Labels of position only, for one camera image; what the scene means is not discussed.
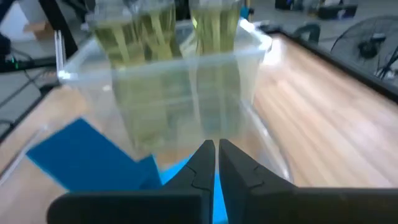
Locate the tall clear plastic bin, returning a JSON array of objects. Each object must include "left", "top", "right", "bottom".
[{"left": 55, "top": 15, "right": 274, "bottom": 156}]

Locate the black floor fan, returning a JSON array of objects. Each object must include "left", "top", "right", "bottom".
[{"left": 329, "top": 15, "right": 398, "bottom": 78}]

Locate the green dish soap pump bottle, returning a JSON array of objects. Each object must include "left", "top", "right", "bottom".
[
  {"left": 141, "top": 2, "right": 184, "bottom": 62},
  {"left": 91, "top": 0, "right": 150, "bottom": 153},
  {"left": 188, "top": 0, "right": 246, "bottom": 138}
]

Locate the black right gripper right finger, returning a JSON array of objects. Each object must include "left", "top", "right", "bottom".
[{"left": 219, "top": 139, "right": 398, "bottom": 224}]

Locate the light blue sponge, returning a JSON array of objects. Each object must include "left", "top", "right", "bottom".
[{"left": 158, "top": 155, "right": 229, "bottom": 224}]

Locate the dark blue sponge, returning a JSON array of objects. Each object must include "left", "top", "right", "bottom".
[{"left": 26, "top": 117, "right": 164, "bottom": 192}]

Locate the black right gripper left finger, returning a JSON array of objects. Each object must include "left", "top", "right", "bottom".
[{"left": 46, "top": 139, "right": 216, "bottom": 224}]

